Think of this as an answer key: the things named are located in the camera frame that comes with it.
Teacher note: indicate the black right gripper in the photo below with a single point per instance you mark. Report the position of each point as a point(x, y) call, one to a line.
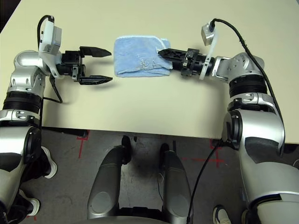
point(194, 63)

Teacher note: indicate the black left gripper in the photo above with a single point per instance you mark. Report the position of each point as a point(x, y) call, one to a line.
point(71, 63)

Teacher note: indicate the light blue terry towel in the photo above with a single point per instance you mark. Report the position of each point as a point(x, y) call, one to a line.
point(135, 56)

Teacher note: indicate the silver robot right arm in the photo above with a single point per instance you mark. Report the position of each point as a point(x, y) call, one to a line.
point(257, 130)

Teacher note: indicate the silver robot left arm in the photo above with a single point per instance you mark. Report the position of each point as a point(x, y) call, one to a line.
point(25, 65)

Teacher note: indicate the black table foot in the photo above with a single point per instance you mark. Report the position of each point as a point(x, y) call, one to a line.
point(67, 131)

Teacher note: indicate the plain white sneaker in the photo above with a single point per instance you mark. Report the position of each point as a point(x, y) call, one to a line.
point(51, 165)
point(35, 205)

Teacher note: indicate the black trouser leg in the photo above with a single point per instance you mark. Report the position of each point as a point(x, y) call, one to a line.
point(22, 206)
point(38, 165)

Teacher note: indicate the grey robot waist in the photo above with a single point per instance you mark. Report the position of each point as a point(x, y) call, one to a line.
point(130, 221)

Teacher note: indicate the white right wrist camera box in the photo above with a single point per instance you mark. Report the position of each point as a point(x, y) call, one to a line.
point(208, 33)

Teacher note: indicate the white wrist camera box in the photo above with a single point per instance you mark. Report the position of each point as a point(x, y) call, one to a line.
point(208, 33)
point(49, 32)

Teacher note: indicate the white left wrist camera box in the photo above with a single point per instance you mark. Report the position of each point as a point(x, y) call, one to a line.
point(49, 32)

